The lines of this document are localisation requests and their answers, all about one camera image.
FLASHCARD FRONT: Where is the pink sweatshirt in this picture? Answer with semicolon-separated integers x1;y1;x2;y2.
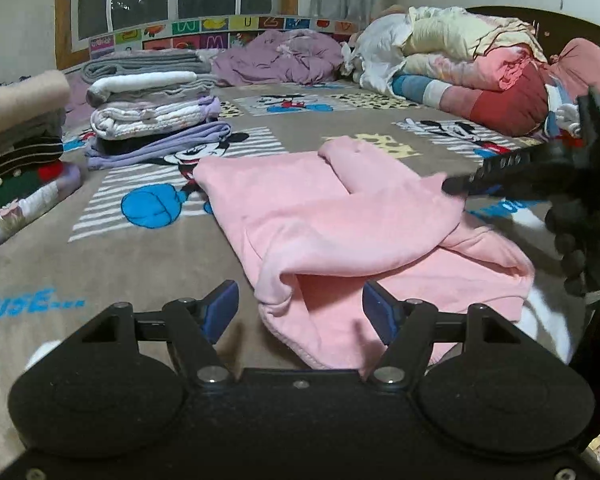
194;136;534;372

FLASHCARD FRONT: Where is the stack of folded clothes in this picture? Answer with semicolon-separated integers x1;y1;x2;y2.
0;70;82;245
81;49;230;170

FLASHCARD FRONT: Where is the left stack of folded clothes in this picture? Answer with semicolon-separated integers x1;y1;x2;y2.
0;70;82;245

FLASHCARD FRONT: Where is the black gloved right hand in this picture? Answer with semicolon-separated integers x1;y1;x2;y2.
545;196;600;297

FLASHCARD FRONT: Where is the cartoon print bed blanket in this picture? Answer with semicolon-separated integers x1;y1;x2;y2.
0;71;589;476

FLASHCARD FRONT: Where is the pile of folded quilts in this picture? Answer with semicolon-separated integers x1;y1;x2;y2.
341;6;600;140

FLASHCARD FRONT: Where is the purple crumpled garment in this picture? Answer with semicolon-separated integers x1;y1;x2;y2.
211;29;343;87

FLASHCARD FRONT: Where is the colourful alphabet bed border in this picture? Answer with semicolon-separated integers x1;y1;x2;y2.
87;14;361;60

